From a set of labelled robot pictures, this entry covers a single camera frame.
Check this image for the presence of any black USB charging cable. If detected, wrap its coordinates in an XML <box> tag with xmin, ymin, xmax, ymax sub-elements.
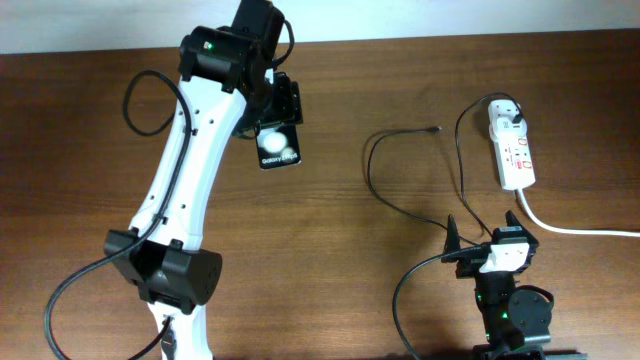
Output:
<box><xmin>366</xmin><ymin>92</ymin><xmax>525</xmax><ymax>247</ymax></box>

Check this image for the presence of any black Galaxy smartphone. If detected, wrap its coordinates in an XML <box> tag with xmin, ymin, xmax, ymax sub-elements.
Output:
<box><xmin>256</xmin><ymin>125</ymin><xmax>302</xmax><ymax>171</ymax></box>

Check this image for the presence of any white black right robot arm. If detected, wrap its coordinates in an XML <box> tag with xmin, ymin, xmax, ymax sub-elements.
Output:
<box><xmin>442</xmin><ymin>211</ymin><xmax>554</xmax><ymax>359</ymax></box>

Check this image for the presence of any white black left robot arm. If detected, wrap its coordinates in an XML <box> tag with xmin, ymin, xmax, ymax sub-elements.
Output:
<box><xmin>104</xmin><ymin>1</ymin><xmax>303</xmax><ymax>359</ymax></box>

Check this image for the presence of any white USB charger adapter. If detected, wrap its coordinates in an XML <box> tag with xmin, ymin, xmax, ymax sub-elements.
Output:
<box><xmin>488</xmin><ymin>99</ymin><xmax>528</xmax><ymax>142</ymax></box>

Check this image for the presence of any white power strip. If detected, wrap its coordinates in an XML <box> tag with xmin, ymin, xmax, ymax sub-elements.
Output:
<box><xmin>491</xmin><ymin>134</ymin><xmax>536</xmax><ymax>190</ymax></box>

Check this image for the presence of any white power strip cord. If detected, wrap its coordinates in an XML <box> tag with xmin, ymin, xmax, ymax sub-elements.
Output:
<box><xmin>514</xmin><ymin>187</ymin><xmax>640</xmax><ymax>239</ymax></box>

